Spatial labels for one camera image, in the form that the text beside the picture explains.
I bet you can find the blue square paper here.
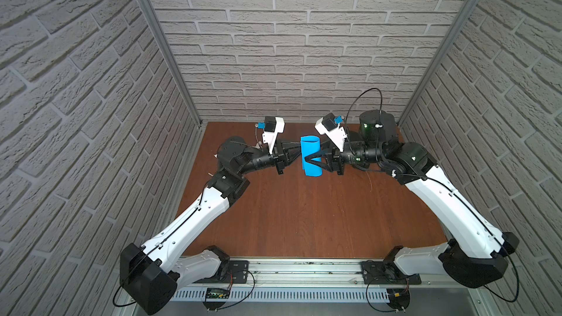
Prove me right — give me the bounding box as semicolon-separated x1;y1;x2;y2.
300;135;324;178

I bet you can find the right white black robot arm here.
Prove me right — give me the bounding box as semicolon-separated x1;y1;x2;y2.
303;111;519;288

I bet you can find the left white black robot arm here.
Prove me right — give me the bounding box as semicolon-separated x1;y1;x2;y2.
119;137;301;315

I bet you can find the left small circuit board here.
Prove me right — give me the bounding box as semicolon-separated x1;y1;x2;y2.
205;288;231;301

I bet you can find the right small connector board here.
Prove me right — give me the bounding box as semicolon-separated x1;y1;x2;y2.
387;289;411;312

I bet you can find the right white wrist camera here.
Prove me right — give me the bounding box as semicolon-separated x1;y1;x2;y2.
315;113;348;152

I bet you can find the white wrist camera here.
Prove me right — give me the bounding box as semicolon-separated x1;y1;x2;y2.
257;116;285;154
315;113;348;152

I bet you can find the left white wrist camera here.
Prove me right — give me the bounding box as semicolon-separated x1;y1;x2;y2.
257;116;285;154

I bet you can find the aluminium front rail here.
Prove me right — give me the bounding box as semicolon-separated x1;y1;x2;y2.
126;256;486;290

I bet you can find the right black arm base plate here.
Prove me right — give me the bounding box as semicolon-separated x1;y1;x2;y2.
360;260;422;285

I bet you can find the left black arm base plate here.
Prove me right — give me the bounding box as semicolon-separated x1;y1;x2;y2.
196;260;250;285

